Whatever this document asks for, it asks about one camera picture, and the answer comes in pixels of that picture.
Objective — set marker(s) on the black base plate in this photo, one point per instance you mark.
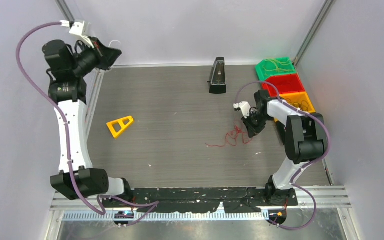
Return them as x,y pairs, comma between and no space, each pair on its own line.
201,200

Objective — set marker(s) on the green plastic bin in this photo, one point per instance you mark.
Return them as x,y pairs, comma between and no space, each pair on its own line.
270,67

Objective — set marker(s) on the black metronome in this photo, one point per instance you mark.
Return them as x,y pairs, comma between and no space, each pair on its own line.
217,81

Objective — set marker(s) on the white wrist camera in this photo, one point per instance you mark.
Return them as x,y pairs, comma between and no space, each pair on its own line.
80,29
244,107

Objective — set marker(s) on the red plastic bin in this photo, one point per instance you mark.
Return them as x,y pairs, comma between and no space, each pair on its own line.
283,84

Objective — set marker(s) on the black plastic bin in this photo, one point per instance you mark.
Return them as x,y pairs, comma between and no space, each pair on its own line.
281,130

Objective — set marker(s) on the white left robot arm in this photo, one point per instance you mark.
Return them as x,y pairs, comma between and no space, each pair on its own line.
68,65

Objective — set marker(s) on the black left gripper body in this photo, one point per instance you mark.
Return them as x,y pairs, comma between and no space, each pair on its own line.
99,53

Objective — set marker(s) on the yellow triangular plastic piece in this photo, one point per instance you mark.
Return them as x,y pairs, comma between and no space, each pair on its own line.
118,126

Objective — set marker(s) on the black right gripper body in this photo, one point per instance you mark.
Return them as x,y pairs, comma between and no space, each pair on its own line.
259,120

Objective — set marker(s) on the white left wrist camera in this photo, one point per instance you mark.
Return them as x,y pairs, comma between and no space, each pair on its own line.
80,29

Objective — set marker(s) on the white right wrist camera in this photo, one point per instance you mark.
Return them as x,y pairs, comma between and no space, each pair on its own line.
244,107

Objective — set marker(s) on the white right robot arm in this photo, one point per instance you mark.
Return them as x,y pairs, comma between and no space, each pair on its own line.
305,140

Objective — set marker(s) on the yellow plastic bin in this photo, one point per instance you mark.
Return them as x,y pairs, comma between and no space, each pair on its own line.
299,100

